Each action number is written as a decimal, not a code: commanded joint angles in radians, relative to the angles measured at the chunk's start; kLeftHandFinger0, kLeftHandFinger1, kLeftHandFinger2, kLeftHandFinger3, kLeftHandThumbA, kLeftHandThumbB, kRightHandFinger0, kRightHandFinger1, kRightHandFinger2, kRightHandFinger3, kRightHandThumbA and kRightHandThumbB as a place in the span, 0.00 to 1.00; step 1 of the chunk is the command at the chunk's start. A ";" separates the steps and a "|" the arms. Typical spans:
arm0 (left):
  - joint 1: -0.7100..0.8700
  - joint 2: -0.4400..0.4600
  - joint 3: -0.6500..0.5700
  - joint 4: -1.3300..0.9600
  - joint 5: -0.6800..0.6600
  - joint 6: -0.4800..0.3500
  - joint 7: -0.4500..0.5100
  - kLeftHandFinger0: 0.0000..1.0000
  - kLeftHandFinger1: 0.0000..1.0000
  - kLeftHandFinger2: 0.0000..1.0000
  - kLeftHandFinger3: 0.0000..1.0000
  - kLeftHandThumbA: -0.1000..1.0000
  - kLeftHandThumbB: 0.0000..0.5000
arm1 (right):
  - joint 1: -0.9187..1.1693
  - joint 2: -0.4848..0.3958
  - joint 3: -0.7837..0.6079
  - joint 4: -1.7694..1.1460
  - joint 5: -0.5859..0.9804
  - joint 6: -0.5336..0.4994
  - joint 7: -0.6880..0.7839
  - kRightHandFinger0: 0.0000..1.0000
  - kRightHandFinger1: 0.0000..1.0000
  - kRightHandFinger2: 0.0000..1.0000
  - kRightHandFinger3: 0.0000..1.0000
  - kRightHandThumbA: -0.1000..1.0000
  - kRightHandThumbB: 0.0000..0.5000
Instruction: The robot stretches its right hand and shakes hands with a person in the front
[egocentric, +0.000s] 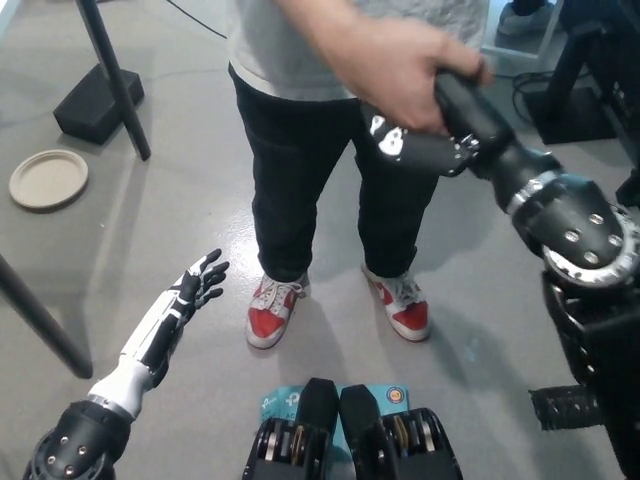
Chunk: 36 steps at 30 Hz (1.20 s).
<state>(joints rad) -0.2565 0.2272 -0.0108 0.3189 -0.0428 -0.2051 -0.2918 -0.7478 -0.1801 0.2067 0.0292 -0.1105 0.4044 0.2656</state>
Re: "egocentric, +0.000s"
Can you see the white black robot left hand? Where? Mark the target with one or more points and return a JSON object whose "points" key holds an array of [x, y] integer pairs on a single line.
{"points": [[170, 312]]}

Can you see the person's right hand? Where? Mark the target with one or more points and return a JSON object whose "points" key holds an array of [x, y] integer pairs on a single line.
{"points": [[395, 70]]}

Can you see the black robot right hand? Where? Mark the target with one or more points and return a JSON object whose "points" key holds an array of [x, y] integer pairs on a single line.
{"points": [[475, 115]]}

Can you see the red white person's right sneaker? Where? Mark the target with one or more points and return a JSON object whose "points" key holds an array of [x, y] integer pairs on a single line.
{"points": [[267, 317]]}

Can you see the red white person's sneaker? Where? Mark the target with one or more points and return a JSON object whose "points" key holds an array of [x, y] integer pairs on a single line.
{"points": [[407, 312], [267, 317]]}

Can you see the person in grey shirt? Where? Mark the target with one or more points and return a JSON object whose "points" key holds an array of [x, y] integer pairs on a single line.
{"points": [[290, 200]]}

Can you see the red white person's left sneaker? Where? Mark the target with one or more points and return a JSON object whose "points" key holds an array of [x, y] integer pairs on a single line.
{"points": [[407, 312]]}

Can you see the grey sneaker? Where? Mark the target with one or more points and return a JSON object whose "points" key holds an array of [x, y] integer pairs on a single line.
{"points": [[522, 22]]}

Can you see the thick black table leg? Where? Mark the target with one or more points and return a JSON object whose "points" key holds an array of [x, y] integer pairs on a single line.
{"points": [[42, 320]]}

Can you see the teal router box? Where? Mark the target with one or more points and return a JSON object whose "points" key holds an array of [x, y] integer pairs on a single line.
{"points": [[280, 400]]}

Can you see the dark object at floor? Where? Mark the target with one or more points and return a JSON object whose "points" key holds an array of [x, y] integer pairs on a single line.
{"points": [[630, 187]]}

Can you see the beige paper plate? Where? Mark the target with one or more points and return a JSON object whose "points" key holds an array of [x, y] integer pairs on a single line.
{"points": [[48, 181]]}

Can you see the black foam block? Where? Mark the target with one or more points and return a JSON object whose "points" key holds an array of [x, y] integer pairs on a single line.
{"points": [[95, 110]]}

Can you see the thin black slanted pole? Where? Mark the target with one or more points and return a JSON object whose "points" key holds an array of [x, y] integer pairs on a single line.
{"points": [[117, 85]]}

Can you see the white metal frame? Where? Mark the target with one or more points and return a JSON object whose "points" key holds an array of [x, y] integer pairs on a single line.
{"points": [[510, 52]]}

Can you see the black stand base plate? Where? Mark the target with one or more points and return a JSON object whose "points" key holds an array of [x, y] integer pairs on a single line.
{"points": [[585, 117]]}

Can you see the black equipment stand frame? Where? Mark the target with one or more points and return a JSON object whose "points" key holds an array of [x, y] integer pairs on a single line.
{"points": [[575, 60]]}

